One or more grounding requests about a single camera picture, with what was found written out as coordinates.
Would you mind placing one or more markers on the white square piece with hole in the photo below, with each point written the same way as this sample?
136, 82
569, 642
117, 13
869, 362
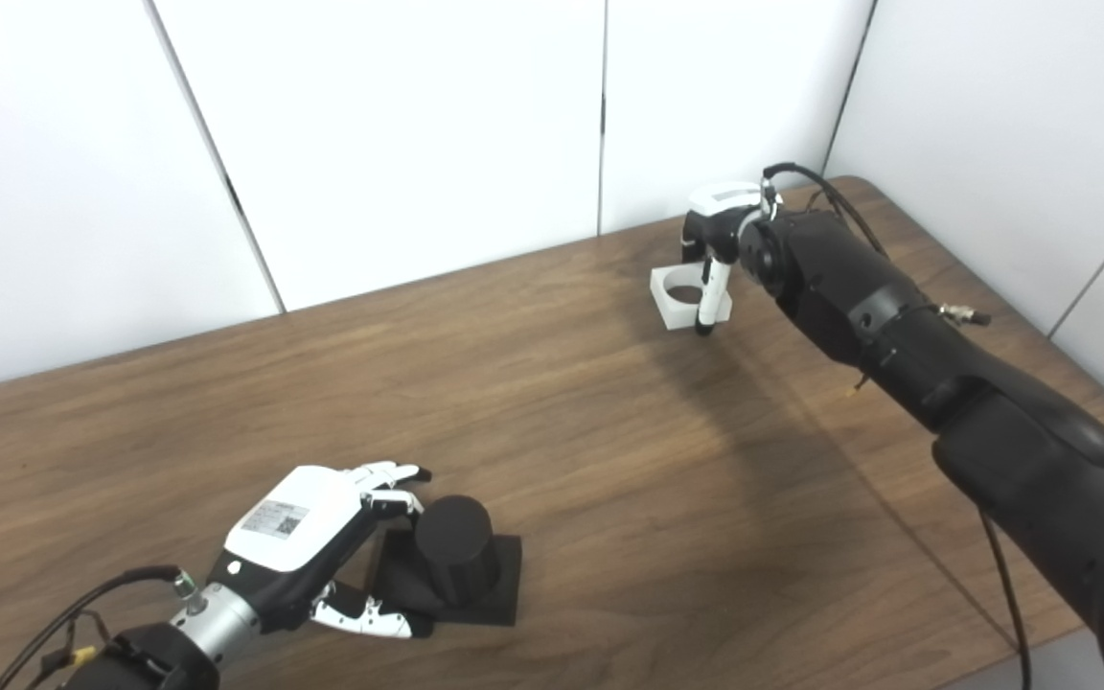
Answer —
681, 317

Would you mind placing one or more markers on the black peg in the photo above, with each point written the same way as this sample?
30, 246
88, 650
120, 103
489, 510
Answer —
456, 546

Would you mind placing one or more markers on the white and black left hand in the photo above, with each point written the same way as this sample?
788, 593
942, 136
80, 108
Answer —
293, 532

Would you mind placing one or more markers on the white and black right hand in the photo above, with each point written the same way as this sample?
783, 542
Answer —
720, 216

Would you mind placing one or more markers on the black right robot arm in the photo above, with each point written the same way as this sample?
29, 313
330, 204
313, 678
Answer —
897, 326

